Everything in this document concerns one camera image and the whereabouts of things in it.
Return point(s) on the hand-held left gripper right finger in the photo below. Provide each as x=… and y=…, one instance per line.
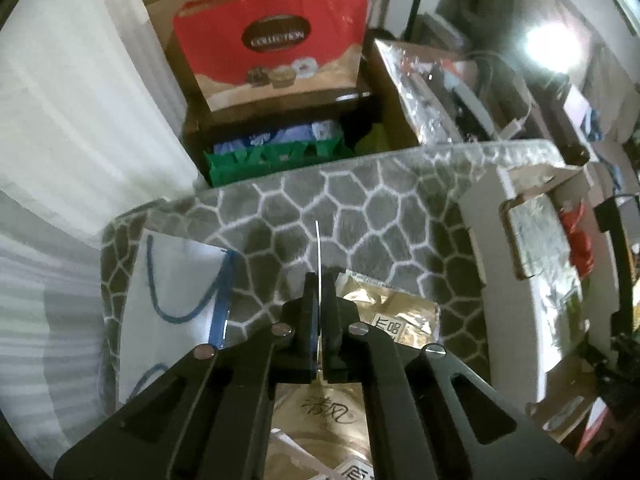
x=332, y=330

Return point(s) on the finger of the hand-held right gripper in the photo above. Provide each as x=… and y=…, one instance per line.
x=629, y=270

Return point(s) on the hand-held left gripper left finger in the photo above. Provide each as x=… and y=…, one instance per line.
x=300, y=330

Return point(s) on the red wrapper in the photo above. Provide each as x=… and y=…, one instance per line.
x=580, y=250

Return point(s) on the thin translucent sheet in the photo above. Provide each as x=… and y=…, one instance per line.
x=318, y=250

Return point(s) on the gold paper packet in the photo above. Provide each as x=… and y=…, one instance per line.
x=320, y=425

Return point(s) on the white cardboard carrier box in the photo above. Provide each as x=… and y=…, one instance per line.
x=500, y=310

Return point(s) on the grey white patterned mat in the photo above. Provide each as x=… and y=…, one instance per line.
x=350, y=210

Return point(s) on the green bag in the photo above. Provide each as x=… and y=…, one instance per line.
x=240, y=165

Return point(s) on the brown open cardboard box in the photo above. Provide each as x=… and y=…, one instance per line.
x=395, y=130

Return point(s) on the white ribbed curtain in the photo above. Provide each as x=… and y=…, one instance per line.
x=75, y=135

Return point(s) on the red chocolate print gift bag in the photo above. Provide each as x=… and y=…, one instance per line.
x=225, y=35

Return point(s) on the black speaker stand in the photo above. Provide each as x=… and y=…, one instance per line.
x=414, y=5

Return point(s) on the large brown cardboard box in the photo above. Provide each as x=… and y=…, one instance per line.
x=160, y=15

